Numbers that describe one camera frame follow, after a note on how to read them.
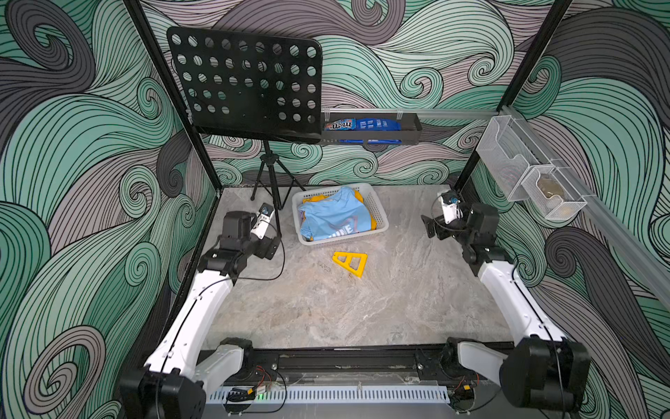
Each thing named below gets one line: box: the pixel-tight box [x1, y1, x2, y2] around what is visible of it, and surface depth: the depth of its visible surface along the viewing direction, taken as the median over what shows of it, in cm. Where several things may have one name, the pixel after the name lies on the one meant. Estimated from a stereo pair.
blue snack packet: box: [355, 117, 403, 131], surface depth 94 cm
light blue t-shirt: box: [298, 186, 372, 241], surface depth 102 cm
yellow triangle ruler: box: [331, 251, 369, 279], surface depth 97 cm
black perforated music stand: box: [166, 27, 323, 238], surface depth 69 cm
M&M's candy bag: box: [324, 117, 357, 131], surface depth 94 cm
